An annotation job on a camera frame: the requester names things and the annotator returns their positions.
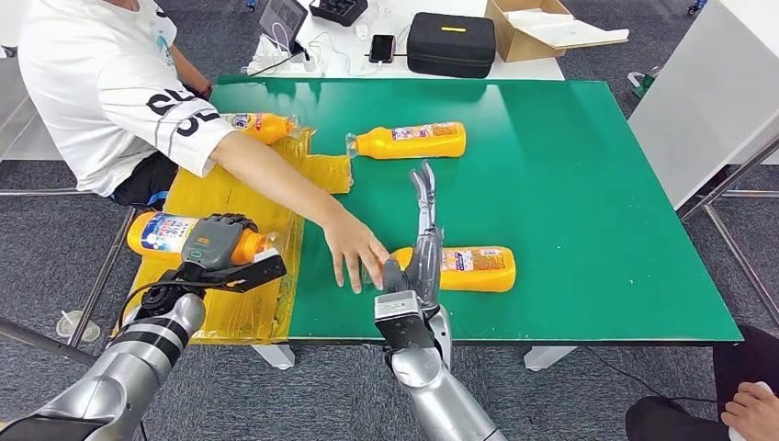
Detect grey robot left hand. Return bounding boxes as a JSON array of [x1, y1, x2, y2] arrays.
[[179, 212, 261, 273]]

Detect person's right hand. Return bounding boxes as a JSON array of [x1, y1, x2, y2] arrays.
[[321, 209, 390, 295]]

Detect person's hand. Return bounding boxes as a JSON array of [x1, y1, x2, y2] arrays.
[[720, 381, 779, 441]]

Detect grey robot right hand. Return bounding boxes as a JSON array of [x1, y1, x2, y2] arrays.
[[379, 160, 446, 311]]

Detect orange detergent bottle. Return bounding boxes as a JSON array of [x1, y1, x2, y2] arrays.
[[221, 111, 304, 146], [364, 245, 517, 295], [345, 121, 468, 161], [126, 210, 278, 267]]

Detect yellow taped cardboard mat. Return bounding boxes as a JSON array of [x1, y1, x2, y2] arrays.
[[111, 120, 353, 346]]

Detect person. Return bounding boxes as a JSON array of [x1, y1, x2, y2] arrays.
[[17, 0, 390, 295], [625, 325, 779, 441]]

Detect white table foot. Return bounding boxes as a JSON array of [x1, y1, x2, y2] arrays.
[[250, 345, 297, 371], [524, 345, 578, 372]]

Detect clear plastic cup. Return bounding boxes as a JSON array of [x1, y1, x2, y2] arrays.
[[55, 310, 102, 342]]

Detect green table board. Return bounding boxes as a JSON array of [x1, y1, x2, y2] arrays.
[[207, 75, 744, 347]]

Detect white power strip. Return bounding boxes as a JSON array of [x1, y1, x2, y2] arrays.
[[246, 33, 309, 77]]

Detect black smartphone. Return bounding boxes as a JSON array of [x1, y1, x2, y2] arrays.
[[368, 34, 398, 66]]

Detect black zip case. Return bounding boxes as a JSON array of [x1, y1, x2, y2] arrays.
[[405, 12, 497, 80]]

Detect grey metal table legs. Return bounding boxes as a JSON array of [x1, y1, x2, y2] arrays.
[[678, 138, 779, 330]]

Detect grey tablet on stand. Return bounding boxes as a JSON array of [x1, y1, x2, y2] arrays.
[[258, 0, 310, 49]]

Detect black plastic tray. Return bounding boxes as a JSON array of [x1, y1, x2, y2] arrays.
[[309, 0, 369, 28]]

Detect brown cardboard box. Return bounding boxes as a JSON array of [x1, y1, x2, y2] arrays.
[[484, 0, 630, 64]]

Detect white foam sheet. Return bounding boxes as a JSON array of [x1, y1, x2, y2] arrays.
[[504, 8, 630, 50]]

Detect green and white bag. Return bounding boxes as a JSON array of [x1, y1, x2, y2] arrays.
[[627, 66, 661, 102]]

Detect white side table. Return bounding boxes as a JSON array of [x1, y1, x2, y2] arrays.
[[627, 0, 779, 212]]

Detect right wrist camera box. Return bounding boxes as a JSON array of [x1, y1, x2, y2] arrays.
[[372, 289, 436, 353]]

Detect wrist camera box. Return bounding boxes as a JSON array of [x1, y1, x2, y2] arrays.
[[372, 289, 436, 353], [200, 248, 288, 295]]

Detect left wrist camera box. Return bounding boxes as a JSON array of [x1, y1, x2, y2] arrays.
[[200, 248, 288, 295]]

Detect black power cable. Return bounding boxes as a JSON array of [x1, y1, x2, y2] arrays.
[[246, 50, 310, 78]]

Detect grey metal chair frame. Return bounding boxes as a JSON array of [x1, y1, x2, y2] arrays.
[[0, 189, 138, 370]]

